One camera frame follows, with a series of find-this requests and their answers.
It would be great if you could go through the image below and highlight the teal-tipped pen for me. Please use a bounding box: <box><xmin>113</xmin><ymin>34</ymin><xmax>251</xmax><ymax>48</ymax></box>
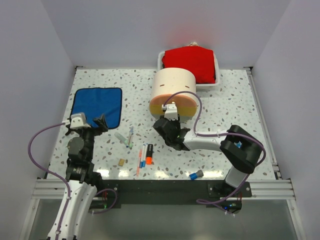
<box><xmin>126</xmin><ymin>126</ymin><xmax>134</xmax><ymax>149</ymax></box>

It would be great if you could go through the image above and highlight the blue grey glue stick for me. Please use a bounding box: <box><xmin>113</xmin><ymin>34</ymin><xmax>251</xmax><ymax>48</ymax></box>
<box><xmin>189</xmin><ymin>170</ymin><xmax>204</xmax><ymax>181</ymax></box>

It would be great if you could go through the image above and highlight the black orange highlighter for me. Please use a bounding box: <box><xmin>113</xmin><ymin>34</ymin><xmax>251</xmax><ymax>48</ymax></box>
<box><xmin>145</xmin><ymin>144</ymin><xmax>153</xmax><ymax>165</ymax></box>

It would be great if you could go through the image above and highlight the aluminium frame rail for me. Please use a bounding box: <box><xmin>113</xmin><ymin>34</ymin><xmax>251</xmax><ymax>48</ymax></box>
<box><xmin>31</xmin><ymin>179</ymin><xmax>296</xmax><ymax>200</ymax></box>

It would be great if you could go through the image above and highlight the small tan eraser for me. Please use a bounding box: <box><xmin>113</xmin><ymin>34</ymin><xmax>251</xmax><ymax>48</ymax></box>
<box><xmin>118</xmin><ymin>158</ymin><xmax>125</xmax><ymax>166</ymax></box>

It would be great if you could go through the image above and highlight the clear green-capped tube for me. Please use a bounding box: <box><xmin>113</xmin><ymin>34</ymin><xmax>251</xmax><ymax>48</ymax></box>
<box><xmin>114</xmin><ymin>132</ymin><xmax>128</xmax><ymax>146</ymax></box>

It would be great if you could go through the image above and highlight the white plastic basket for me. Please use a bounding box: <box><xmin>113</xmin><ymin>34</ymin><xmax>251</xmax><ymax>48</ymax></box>
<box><xmin>157</xmin><ymin>51</ymin><xmax>221</xmax><ymax>92</ymax></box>

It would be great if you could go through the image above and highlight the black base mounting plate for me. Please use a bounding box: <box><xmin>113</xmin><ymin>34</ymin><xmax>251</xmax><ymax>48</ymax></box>
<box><xmin>74</xmin><ymin>178</ymin><xmax>252</xmax><ymax>210</ymax></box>

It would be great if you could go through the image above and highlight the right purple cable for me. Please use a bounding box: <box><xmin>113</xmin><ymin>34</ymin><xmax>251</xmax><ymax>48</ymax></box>
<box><xmin>163</xmin><ymin>91</ymin><xmax>267</xmax><ymax>213</ymax></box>

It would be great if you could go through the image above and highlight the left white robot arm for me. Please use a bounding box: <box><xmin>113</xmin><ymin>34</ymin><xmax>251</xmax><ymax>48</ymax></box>
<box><xmin>46</xmin><ymin>112</ymin><xmax>109</xmax><ymax>240</ymax></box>

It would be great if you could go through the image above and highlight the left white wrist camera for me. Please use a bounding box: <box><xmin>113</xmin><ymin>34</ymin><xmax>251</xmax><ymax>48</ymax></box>
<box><xmin>69</xmin><ymin>112</ymin><xmax>90</xmax><ymax>130</ymax></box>

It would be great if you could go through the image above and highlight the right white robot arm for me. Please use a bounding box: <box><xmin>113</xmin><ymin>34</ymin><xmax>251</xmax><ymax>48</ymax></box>
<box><xmin>153</xmin><ymin>117</ymin><xmax>266</xmax><ymax>197</ymax></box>

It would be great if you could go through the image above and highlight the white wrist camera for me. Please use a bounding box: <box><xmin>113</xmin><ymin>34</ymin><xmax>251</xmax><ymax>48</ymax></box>
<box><xmin>69</xmin><ymin>112</ymin><xmax>90</xmax><ymax>130</ymax></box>
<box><xmin>161</xmin><ymin>103</ymin><xmax>178</xmax><ymax>121</ymax></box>

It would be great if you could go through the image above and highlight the red folded cloth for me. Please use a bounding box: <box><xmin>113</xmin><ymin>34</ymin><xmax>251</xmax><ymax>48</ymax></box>
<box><xmin>161</xmin><ymin>46</ymin><xmax>216</xmax><ymax>84</ymax></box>

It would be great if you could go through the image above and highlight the orange thin pen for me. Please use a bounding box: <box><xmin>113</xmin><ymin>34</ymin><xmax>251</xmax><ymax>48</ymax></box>
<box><xmin>136</xmin><ymin>148</ymin><xmax>143</xmax><ymax>178</ymax></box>

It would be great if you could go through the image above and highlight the white blue-capped marker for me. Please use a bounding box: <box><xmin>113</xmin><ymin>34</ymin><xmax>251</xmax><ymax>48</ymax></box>
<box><xmin>139</xmin><ymin>143</ymin><xmax>148</xmax><ymax>168</ymax></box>

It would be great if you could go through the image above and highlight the blue microfiber cloth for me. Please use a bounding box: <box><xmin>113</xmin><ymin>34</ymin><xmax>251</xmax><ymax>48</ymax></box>
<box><xmin>70</xmin><ymin>87</ymin><xmax>123</xmax><ymax>131</ymax></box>

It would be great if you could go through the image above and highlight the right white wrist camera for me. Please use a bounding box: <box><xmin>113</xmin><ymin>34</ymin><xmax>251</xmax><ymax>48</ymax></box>
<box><xmin>161</xmin><ymin>103</ymin><xmax>178</xmax><ymax>121</ymax></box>

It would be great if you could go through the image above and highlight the beige round drawer organizer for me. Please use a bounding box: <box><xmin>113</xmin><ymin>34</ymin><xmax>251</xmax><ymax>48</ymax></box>
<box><xmin>149</xmin><ymin>67</ymin><xmax>197</xmax><ymax>122</ymax></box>

